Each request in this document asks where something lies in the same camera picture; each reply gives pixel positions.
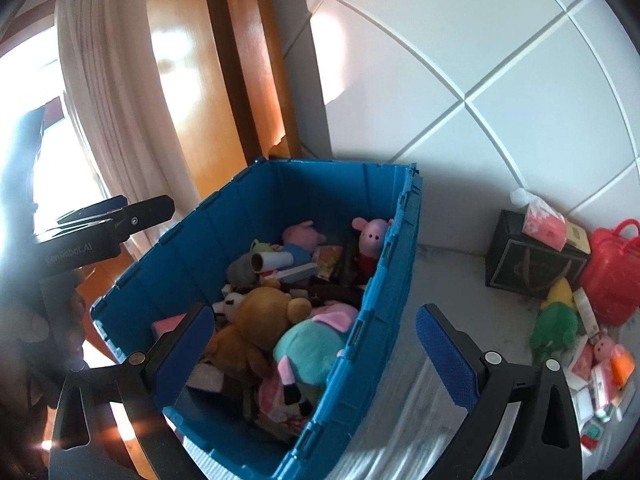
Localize grey plush elephant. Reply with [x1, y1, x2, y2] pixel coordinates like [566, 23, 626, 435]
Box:
[226, 252, 260, 289]

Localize red green medicine box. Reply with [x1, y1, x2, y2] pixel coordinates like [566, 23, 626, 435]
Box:
[580, 418, 604, 455]

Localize person's left hand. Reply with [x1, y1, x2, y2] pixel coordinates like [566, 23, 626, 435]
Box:
[1, 270, 86, 417]

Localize green plush frog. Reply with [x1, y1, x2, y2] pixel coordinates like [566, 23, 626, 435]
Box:
[529, 301, 578, 362]

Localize pink floral tissue pack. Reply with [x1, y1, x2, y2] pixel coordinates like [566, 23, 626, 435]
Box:
[561, 335, 593, 391]

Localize brown teddy bear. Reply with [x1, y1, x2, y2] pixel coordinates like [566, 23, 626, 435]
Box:
[204, 286, 311, 385]

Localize black gift bag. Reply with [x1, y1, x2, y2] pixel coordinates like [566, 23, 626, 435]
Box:
[485, 210, 590, 299]

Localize yellow plush toy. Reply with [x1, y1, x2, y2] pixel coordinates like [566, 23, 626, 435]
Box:
[540, 278, 577, 312]

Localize long white barcode box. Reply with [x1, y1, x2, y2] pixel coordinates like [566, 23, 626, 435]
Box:
[573, 287, 600, 339]

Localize white red tissue pack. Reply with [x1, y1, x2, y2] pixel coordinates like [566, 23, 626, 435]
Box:
[590, 360, 617, 411]

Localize teal white small box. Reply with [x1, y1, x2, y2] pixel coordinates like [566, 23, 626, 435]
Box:
[594, 403, 615, 424]

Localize teal plush pig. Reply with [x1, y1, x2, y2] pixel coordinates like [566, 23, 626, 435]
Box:
[273, 301, 358, 416]

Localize pink pig plush orange dress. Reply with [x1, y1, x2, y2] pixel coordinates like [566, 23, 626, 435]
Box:
[593, 328, 636, 388]

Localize pink tissue pack on bag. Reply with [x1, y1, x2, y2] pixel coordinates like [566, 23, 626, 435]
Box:
[510, 188, 567, 252]

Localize pink pig plush in crate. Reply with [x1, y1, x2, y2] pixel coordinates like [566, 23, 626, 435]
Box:
[352, 217, 394, 278]

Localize olive small box on bag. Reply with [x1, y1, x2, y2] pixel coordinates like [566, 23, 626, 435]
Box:
[565, 221, 591, 255]

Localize blue plastic storage crate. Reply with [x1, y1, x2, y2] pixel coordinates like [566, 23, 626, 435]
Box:
[90, 159, 422, 479]

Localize red bear suitcase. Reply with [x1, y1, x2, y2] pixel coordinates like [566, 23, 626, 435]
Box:
[578, 219, 640, 326]

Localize white curtain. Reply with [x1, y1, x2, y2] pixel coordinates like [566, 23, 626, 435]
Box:
[52, 0, 202, 261]

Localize wooden door frame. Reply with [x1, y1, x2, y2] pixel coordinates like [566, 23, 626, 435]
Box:
[145, 0, 302, 197]

